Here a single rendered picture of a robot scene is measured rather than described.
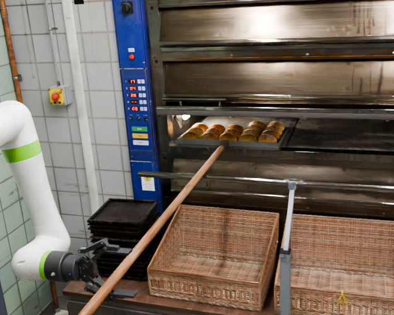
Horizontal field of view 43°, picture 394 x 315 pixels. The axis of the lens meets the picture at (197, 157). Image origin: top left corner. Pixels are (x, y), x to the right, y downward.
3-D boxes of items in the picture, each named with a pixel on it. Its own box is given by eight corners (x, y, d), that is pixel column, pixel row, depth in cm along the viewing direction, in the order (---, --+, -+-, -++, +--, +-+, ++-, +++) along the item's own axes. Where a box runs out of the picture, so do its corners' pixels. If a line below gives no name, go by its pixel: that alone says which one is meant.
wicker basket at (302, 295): (286, 259, 269) (286, 212, 259) (399, 269, 252) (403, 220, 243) (272, 315, 225) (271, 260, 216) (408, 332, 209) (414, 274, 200)
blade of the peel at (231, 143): (278, 148, 255) (278, 142, 255) (177, 143, 273) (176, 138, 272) (289, 127, 287) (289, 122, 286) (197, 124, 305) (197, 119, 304)
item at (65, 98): (57, 102, 282) (54, 84, 279) (72, 102, 279) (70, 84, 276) (49, 105, 275) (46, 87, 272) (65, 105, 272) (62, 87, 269)
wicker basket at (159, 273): (182, 247, 287) (178, 202, 278) (281, 259, 269) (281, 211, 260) (147, 296, 244) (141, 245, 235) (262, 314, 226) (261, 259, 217)
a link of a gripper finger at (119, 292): (111, 293, 148) (112, 295, 148) (133, 295, 146) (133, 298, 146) (116, 288, 151) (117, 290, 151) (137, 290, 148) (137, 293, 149)
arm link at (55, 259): (44, 288, 151) (39, 260, 148) (66, 269, 161) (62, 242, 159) (62, 290, 149) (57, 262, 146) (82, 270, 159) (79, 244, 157)
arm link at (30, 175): (-3, 165, 157) (26, 161, 153) (20, 152, 167) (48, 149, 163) (35, 266, 167) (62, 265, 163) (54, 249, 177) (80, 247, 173)
